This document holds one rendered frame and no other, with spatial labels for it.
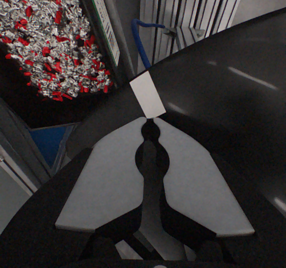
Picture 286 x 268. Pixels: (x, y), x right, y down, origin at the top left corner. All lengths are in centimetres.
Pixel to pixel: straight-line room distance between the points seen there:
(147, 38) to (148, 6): 14
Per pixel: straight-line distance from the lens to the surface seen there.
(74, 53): 27
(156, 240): 21
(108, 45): 24
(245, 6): 122
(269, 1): 127
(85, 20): 26
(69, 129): 82
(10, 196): 122
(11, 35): 29
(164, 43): 110
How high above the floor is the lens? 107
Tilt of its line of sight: 42 degrees down
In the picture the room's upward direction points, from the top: 179 degrees counter-clockwise
